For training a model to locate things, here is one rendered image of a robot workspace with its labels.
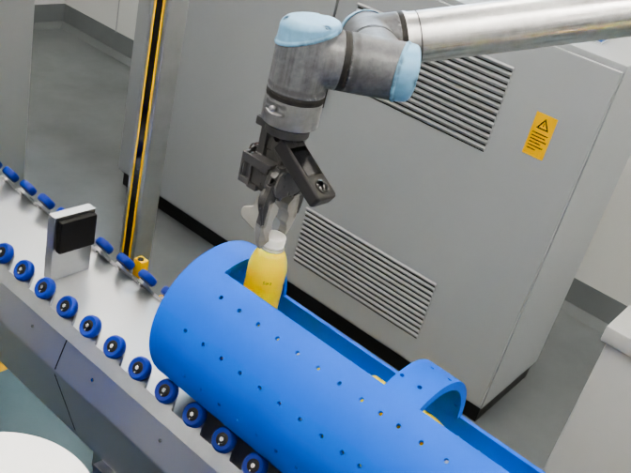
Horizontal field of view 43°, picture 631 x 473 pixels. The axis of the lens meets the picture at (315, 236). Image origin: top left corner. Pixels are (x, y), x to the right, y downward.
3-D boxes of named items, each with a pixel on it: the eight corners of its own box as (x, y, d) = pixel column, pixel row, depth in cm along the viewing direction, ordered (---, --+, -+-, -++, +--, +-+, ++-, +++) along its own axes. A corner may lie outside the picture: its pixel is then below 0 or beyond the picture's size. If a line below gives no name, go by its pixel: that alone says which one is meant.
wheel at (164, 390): (168, 374, 148) (162, 373, 146) (184, 388, 146) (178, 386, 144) (154, 395, 147) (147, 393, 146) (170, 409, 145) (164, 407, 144)
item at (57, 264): (83, 263, 180) (88, 203, 173) (93, 272, 179) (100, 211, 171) (43, 276, 173) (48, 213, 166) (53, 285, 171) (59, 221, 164)
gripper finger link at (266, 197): (267, 220, 132) (284, 172, 129) (274, 224, 132) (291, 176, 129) (248, 222, 129) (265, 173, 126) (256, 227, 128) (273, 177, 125)
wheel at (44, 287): (48, 274, 166) (41, 271, 164) (61, 285, 164) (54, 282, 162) (35, 293, 165) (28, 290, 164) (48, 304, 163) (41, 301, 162)
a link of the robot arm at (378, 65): (415, 32, 127) (339, 18, 125) (432, 53, 117) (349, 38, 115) (399, 88, 132) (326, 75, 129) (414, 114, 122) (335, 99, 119)
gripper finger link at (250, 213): (239, 235, 136) (256, 185, 133) (265, 251, 133) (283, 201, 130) (227, 236, 133) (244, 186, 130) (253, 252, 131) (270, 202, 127)
